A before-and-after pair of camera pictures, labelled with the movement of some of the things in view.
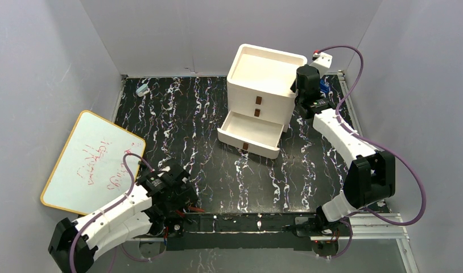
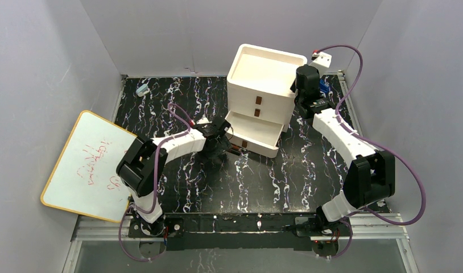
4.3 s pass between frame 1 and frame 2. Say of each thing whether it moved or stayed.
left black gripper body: moved
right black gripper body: stayed
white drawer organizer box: stayed
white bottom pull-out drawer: stayed
